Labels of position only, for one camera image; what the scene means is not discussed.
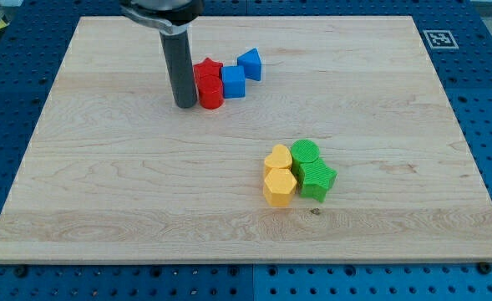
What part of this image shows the blue cube block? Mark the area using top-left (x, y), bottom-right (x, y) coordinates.
top-left (221, 65), bottom-right (246, 99)

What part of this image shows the red star block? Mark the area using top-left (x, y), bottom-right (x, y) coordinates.
top-left (193, 58), bottom-right (224, 83)

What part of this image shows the blue triangular block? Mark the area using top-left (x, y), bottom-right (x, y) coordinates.
top-left (236, 48), bottom-right (262, 81)

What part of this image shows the yellow hexagon block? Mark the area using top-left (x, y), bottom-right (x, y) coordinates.
top-left (263, 169), bottom-right (297, 207)

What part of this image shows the green star block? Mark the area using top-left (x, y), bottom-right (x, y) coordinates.
top-left (298, 158), bottom-right (337, 203)

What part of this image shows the white fiducial marker tag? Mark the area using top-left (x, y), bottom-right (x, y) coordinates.
top-left (424, 29), bottom-right (459, 49)

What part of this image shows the red cylinder block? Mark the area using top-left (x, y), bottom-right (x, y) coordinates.
top-left (197, 75), bottom-right (224, 110)

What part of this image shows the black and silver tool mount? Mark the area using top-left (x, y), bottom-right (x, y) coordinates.
top-left (119, 0), bottom-right (205, 35)

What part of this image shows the green cylinder block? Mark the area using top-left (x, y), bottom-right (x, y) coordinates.
top-left (290, 139), bottom-right (320, 176)

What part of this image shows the light wooden board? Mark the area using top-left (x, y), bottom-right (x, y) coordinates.
top-left (0, 16), bottom-right (492, 265)

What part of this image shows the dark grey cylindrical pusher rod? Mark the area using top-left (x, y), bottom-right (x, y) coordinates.
top-left (160, 25), bottom-right (197, 109)

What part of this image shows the yellow heart block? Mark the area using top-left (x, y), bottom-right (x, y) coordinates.
top-left (263, 144), bottom-right (292, 177)

